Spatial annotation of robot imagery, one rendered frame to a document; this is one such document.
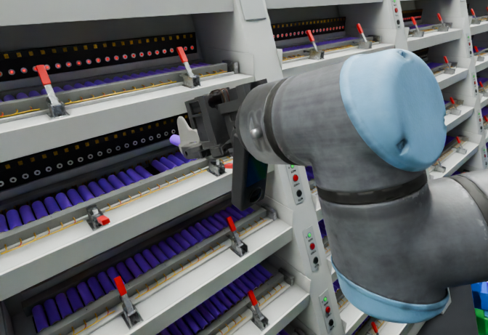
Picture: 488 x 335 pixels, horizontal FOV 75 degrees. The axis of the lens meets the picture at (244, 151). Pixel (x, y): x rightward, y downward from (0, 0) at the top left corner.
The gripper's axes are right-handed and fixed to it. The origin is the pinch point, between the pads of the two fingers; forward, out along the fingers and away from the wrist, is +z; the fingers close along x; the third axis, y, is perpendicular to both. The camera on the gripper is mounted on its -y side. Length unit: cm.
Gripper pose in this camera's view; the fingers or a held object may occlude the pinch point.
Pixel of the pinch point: (192, 147)
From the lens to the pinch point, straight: 53.1
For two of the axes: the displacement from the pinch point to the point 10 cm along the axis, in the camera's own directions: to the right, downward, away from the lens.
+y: -2.5, -9.5, -1.7
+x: -7.7, 3.0, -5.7
